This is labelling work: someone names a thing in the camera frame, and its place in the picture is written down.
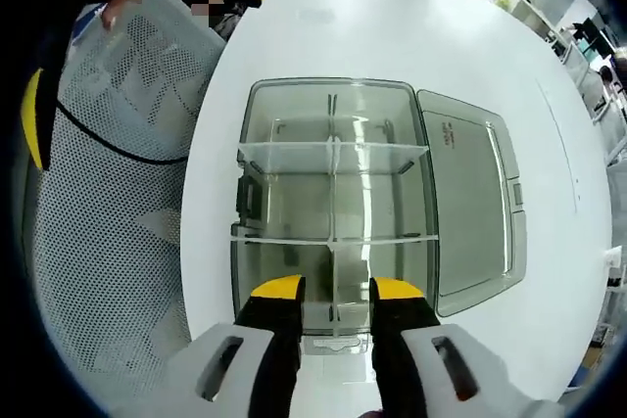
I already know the clear plastic organizer box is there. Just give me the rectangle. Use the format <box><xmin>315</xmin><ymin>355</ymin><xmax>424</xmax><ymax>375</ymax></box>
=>
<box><xmin>229</xmin><ymin>77</ymin><xmax>529</xmax><ymax>355</ymax></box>

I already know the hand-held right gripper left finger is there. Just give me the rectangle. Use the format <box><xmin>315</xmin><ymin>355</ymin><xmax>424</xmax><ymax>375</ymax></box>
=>
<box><xmin>105</xmin><ymin>274</ymin><xmax>308</xmax><ymax>418</ymax></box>

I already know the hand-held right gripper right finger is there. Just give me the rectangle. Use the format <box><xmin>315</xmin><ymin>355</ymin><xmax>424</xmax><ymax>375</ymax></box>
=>
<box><xmin>369</xmin><ymin>276</ymin><xmax>565</xmax><ymax>418</ymax></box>

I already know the person's left hand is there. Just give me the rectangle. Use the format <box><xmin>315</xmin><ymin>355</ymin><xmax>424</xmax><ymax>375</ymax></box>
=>
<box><xmin>100</xmin><ymin>0</ymin><xmax>123</xmax><ymax>31</ymax></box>

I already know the grey mesh office chair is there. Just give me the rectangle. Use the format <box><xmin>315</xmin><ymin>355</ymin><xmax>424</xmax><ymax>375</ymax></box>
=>
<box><xmin>28</xmin><ymin>4</ymin><xmax>226</xmax><ymax>390</ymax></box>

